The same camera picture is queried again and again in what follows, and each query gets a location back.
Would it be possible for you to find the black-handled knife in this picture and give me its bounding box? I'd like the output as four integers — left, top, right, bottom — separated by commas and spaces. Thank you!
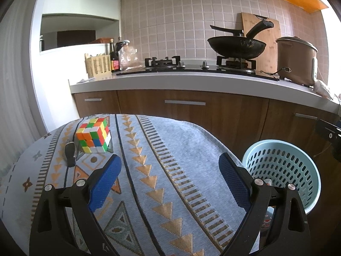
65, 139, 80, 168

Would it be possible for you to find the multicoloured puzzle cube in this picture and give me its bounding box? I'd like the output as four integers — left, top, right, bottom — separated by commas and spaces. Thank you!
75, 117, 112, 154

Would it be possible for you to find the clear plastic bag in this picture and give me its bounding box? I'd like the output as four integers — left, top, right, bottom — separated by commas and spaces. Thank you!
118, 45, 144, 71

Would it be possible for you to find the light blue plastic wastebasket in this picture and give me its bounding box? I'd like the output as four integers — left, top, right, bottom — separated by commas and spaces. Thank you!
242, 139, 321, 246

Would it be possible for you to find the dark sauce bottle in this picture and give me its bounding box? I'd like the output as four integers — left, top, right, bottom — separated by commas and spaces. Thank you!
110, 39, 121, 72

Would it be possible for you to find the white kitchen countertop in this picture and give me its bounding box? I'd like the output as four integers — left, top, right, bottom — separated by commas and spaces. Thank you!
69, 69, 341, 115

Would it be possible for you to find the long metal cabinet handle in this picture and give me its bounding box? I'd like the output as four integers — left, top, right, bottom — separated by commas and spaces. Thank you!
164, 100, 206, 106

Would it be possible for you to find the wooden cutting board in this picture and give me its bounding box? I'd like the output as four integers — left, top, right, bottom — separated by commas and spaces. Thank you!
241, 12, 281, 71

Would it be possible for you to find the woven utensil basket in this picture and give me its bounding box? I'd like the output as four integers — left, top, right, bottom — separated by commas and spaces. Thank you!
85, 53, 112, 79

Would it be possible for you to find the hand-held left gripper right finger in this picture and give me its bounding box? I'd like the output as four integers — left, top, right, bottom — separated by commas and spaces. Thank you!
218, 153, 311, 256

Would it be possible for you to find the black gas stove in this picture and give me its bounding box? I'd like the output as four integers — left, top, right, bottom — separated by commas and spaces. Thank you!
116, 56, 280, 82

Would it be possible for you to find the black wok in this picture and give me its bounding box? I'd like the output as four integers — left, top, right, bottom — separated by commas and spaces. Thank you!
207, 20, 275, 59

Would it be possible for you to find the wooden kitchen cabinet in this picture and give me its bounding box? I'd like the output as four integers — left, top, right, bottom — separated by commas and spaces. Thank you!
72, 89, 341, 256

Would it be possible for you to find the patterned grey tablecloth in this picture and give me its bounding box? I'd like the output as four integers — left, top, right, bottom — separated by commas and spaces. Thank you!
0, 113, 260, 256

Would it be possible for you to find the brown rice cooker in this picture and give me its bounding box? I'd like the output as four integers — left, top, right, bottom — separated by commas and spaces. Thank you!
276, 36, 319, 87

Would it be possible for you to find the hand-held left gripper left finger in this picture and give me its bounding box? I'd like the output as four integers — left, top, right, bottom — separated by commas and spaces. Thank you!
29, 154, 123, 256

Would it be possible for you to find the white cloth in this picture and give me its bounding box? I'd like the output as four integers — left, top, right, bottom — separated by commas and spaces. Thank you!
313, 80, 333, 98

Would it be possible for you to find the rice cooker power cord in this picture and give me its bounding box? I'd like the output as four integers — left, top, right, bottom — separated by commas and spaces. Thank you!
260, 67, 291, 76

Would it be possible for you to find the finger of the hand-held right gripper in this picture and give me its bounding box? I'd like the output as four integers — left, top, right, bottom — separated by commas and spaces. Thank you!
316, 119, 341, 163

